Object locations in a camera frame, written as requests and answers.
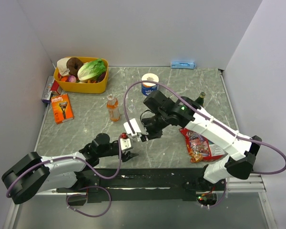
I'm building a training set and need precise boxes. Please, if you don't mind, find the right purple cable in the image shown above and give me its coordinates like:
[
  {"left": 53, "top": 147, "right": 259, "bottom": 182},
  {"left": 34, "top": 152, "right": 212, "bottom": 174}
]
[{"left": 123, "top": 80, "right": 286, "bottom": 208}]

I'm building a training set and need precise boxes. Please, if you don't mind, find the toy lettuce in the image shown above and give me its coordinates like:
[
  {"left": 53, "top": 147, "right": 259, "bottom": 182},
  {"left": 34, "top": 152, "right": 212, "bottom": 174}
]
[{"left": 77, "top": 59, "right": 107, "bottom": 82}]

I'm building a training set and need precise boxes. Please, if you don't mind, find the purple toy onion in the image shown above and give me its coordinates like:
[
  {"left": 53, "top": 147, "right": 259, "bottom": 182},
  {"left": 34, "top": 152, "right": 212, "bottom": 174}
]
[{"left": 67, "top": 75, "right": 77, "bottom": 83}]

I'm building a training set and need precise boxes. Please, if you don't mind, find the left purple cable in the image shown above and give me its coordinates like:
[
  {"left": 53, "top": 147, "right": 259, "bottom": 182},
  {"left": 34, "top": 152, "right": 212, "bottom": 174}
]
[{"left": 6, "top": 137, "right": 123, "bottom": 218}]

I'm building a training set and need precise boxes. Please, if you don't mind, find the red snack bag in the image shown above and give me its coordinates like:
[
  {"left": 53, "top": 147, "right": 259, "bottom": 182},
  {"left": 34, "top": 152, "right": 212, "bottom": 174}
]
[{"left": 179, "top": 128, "right": 225, "bottom": 163}]

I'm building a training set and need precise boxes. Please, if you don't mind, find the purple white box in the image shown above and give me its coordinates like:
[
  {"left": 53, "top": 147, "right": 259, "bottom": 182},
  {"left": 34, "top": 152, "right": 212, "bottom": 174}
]
[{"left": 41, "top": 76, "right": 54, "bottom": 104}]

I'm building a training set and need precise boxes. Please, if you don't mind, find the red small box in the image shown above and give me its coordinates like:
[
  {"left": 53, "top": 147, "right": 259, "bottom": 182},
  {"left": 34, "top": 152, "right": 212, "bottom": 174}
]
[{"left": 50, "top": 81, "right": 62, "bottom": 95}]

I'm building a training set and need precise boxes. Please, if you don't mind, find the beige plush toy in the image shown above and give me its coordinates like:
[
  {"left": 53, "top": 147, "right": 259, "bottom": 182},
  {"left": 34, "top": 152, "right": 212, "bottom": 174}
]
[{"left": 57, "top": 57, "right": 70, "bottom": 76}]

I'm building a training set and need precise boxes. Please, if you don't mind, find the orange drink bottle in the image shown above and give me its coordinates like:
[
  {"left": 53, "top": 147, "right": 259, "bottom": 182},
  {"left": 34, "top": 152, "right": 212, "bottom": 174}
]
[{"left": 106, "top": 94, "right": 121, "bottom": 122}]

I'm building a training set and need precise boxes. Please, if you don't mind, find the brown plush donut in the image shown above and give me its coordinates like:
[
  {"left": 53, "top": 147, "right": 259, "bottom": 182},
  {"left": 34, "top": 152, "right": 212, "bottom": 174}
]
[{"left": 66, "top": 57, "right": 83, "bottom": 77}]

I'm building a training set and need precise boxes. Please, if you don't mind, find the black base frame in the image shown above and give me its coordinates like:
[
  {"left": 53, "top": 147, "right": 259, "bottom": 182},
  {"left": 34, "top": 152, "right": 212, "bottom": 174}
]
[{"left": 56, "top": 168, "right": 225, "bottom": 203}]

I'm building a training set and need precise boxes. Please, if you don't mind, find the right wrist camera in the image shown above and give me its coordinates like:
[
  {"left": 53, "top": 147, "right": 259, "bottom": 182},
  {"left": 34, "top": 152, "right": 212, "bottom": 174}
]
[{"left": 123, "top": 118, "right": 147, "bottom": 138}]

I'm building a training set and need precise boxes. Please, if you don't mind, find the toilet paper roll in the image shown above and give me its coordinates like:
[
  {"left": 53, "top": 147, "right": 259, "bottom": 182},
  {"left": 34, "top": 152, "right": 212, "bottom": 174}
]
[{"left": 141, "top": 73, "right": 159, "bottom": 96}]

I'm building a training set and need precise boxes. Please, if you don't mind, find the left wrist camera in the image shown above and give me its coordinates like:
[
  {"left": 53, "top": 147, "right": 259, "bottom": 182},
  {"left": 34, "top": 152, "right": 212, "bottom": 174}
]
[{"left": 119, "top": 133, "right": 133, "bottom": 152}]

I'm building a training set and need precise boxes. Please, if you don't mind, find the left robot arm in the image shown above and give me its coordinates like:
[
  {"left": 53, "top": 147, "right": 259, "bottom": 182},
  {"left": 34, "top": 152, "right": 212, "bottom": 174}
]
[{"left": 1, "top": 133, "right": 137, "bottom": 205}]

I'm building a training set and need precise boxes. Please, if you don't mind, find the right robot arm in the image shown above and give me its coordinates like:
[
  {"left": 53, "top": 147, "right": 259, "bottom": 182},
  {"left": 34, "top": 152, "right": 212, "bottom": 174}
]
[{"left": 143, "top": 90, "right": 260, "bottom": 190}]

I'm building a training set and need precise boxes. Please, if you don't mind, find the blue tissue pack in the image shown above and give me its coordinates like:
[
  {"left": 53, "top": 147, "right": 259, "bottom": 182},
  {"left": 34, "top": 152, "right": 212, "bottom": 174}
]
[{"left": 170, "top": 61, "right": 196, "bottom": 69}]

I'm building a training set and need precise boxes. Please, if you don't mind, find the yellow plastic bin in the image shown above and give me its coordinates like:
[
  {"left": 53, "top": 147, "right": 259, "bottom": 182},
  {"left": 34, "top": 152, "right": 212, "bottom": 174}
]
[{"left": 54, "top": 57, "right": 109, "bottom": 94}]

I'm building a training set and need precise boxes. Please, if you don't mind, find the orange razor box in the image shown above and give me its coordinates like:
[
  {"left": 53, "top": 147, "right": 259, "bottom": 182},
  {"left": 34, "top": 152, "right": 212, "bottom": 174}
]
[{"left": 51, "top": 94, "right": 74, "bottom": 124}]

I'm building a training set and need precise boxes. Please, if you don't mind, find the purple cable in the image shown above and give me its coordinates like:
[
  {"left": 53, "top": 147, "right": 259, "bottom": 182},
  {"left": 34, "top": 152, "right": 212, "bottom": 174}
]
[
  {"left": 6, "top": 137, "right": 123, "bottom": 218},
  {"left": 123, "top": 80, "right": 286, "bottom": 208}
]

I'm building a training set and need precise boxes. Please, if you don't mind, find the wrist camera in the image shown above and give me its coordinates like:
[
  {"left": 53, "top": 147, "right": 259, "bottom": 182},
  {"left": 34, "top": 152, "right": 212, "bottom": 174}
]
[
  {"left": 123, "top": 118, "right": 147, "bottom": 138},
  {"left": 119, "top": 133, "right": 133, "bottom": 152}
]

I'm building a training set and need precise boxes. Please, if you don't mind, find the green glass bottle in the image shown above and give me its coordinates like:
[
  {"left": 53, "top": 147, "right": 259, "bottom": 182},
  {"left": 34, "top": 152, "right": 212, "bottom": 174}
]
[{"left": 195, "top": 92, "right": 206, "bottom": 107}]

